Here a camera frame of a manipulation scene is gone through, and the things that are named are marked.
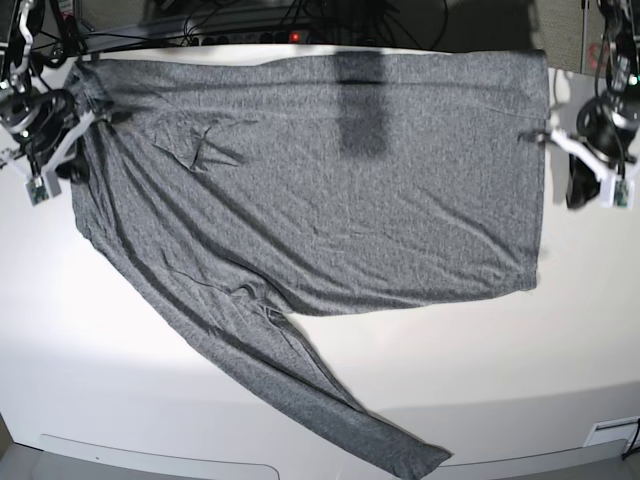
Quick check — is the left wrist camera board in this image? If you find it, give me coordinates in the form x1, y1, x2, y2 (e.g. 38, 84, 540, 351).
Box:
612, 180, 635, 210

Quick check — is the black power strip red light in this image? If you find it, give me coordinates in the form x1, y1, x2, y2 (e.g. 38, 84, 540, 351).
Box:
191, 29, 310, 46

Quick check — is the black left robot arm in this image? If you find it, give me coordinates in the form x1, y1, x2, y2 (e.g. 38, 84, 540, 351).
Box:
521, 1, 639, 210

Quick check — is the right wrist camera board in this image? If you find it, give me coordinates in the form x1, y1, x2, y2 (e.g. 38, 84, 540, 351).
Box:
26, 178, 49, 206

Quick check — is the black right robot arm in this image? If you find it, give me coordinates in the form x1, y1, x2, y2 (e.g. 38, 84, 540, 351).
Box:
1, 0, 111, 205

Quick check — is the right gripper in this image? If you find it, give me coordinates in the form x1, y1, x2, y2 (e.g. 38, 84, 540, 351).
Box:
1, 89, 112, 193

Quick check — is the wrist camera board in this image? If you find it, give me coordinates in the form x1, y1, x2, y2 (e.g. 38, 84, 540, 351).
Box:
612, 180, 635, 210
26, 178, 49, 206

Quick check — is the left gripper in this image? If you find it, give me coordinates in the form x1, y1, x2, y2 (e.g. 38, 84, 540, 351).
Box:
519, 97, 639, 208

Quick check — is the grey long-sleeve T-shirt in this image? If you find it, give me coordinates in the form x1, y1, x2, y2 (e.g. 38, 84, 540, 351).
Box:
65, 51, 549, 479

